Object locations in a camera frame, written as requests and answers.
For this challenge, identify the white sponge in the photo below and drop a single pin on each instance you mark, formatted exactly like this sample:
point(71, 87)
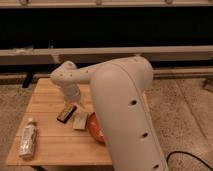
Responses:
point(80, 121)

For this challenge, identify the dark snack bar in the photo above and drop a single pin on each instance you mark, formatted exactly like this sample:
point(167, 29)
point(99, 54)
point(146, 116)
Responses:
point(66, 113)

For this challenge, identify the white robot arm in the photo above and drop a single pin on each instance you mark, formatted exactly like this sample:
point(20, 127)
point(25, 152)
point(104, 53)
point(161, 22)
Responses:
point(116, 88)

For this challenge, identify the orange bowl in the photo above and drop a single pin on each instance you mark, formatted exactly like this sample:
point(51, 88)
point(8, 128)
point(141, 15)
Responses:
point(94, 129)

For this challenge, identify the long grey shelf rail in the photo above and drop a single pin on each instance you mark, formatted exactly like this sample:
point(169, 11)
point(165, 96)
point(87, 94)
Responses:
point(29, 56)

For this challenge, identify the wooden table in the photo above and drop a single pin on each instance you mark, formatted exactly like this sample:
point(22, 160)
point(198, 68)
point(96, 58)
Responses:
point(57, 144)

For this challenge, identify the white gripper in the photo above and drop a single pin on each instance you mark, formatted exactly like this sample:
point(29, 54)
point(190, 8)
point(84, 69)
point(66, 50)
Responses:
point(71, 93)

